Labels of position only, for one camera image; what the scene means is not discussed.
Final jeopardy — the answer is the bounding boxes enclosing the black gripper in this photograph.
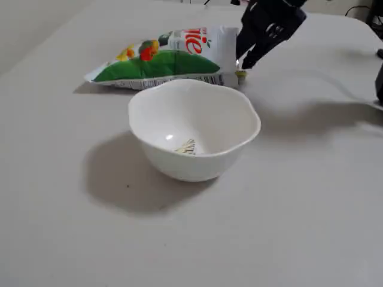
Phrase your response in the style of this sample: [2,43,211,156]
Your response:
[235,0,308,71]

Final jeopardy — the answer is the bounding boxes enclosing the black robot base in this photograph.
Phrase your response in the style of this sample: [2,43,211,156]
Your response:
[375,47,383,108]

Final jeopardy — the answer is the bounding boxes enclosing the veggie straw snack packet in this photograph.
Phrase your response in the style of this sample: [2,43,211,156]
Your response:
[84,25,240,90]

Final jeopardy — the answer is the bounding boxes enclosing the white scalloped ceramic bowl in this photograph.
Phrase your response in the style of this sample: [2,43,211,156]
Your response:
[127,78,262,182]

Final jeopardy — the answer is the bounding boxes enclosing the black background cable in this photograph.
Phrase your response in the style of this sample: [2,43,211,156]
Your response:
[344,4,372,17]

